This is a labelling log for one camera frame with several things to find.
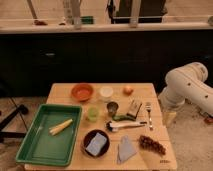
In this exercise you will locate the dark brown bowl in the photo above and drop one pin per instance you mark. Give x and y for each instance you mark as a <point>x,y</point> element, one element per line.
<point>89,136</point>

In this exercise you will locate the brown grape bunch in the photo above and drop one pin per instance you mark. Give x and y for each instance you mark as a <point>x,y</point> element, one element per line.
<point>148,143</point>

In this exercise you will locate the white cup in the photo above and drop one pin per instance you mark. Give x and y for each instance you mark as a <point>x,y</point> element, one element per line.
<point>106,93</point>

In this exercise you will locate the blue grey towel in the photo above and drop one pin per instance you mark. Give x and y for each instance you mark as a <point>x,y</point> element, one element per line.
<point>125,150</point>

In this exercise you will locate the yellow onion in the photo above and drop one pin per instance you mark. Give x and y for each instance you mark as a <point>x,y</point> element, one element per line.
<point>128,90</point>

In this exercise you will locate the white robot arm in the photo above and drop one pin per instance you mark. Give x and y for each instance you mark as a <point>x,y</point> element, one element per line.
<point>187,82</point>

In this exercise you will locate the wooden table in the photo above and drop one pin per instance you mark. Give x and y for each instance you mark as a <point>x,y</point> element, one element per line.
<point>144,159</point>

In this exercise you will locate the green pepper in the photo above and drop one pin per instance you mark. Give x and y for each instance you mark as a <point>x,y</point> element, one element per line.
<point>122,118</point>

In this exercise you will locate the blue sponge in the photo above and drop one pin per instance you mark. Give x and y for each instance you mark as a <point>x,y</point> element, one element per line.
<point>96,144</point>

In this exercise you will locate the red orange bowl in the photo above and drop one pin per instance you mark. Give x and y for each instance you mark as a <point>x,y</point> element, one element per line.
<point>82,92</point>

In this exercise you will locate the green plastic tray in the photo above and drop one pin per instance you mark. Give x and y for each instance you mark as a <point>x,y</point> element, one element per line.
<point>40,147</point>

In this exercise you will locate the black tripod stand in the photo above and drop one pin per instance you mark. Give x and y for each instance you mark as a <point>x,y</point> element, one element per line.
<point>20,110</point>

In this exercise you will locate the green translucent cup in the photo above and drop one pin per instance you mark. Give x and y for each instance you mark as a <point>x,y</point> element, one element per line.
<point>92,114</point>

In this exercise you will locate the metal grater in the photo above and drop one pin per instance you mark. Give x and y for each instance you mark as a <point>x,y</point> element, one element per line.
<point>134,108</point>

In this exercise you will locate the silver fork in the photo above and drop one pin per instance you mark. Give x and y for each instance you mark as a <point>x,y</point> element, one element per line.
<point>148,109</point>

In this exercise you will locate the yellow corn cob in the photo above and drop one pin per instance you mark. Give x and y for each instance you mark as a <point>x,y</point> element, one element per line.
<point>60,127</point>

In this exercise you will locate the small metal cup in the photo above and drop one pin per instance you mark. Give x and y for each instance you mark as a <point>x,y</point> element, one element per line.
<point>112,108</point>

